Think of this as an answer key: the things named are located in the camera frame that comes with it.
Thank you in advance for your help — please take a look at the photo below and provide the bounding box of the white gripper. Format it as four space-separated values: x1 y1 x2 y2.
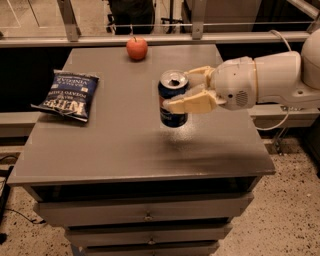
162 57 257 114

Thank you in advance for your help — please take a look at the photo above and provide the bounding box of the blue pepsi can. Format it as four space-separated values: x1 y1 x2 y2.
157 69 190 128

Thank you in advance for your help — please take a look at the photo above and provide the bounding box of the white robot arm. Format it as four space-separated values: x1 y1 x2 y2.
162 30 320 114

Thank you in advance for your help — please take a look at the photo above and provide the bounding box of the red apple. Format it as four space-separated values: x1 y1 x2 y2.
126 37 148 61

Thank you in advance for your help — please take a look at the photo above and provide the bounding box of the grey drawer cabinet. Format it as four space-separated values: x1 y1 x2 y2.
9 45 275 256

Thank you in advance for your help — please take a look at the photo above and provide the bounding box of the blue potato chip bag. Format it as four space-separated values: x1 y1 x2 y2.
31 70 99 122

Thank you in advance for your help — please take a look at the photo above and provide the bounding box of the grey metal railing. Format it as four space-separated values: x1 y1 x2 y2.
0 0 320 49

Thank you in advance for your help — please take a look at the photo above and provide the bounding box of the white cable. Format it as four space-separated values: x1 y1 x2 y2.
254 29 293 132

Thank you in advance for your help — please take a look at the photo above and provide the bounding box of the black floor cable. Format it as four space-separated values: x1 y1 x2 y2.
0 154 47 225

